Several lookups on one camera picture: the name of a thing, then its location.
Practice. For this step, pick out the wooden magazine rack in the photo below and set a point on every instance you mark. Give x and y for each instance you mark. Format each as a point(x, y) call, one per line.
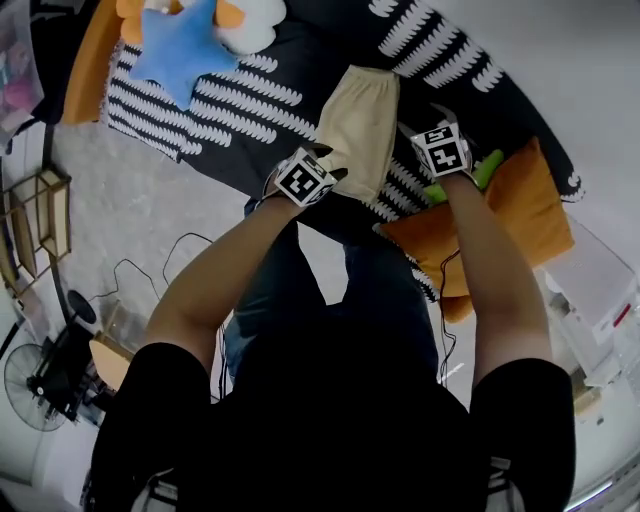
point(55, 215)

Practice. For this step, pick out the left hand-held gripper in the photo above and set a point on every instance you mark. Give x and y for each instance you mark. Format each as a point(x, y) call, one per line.
point(302, 180)

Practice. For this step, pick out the black white patterned blanket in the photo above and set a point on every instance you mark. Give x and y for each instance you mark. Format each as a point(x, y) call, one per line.
point(310, 50)

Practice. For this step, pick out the black round stand base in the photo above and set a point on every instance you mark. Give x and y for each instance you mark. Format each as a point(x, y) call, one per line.
point(82, 306)

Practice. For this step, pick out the pale yellow shorts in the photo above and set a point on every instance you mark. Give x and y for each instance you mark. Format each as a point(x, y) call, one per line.
point(360, 125)

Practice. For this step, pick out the person's right forearm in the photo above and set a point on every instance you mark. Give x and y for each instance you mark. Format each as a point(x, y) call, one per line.
point(495, 300)

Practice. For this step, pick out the white flower pillow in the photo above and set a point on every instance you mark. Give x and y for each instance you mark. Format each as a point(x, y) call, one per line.
point(255, 25)

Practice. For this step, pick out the green plush toy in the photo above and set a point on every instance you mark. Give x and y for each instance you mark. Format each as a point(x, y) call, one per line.
point(487, 167)

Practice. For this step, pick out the clear plastic storage box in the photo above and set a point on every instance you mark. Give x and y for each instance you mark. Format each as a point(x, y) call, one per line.
point(20, 65)

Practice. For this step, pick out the black floor fan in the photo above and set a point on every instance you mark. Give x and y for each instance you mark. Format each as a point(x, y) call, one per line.
point(37, 385)

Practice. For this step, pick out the orange flower pillow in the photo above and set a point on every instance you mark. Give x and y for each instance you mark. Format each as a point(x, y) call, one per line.
point(131, 20)

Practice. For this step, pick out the orange cushion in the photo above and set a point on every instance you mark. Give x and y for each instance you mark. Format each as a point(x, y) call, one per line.
point(525, 215)

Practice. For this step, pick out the person's black shirt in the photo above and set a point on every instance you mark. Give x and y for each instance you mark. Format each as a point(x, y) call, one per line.
point(330, 425)

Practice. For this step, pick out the blue star pillow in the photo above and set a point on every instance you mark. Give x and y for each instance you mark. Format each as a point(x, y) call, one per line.
point(180, 45)

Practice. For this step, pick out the person's left forearm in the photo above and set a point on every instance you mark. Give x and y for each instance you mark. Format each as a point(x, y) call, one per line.
point(215, 285)

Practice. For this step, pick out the white cabinet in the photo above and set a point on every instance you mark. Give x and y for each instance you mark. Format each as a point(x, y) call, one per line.
point(590, 280)

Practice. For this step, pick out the person's blue jeans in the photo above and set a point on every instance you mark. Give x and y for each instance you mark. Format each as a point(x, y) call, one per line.
point(280, 280)

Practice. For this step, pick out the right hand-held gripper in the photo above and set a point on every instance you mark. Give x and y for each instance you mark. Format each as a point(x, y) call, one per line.
point(442, 152)

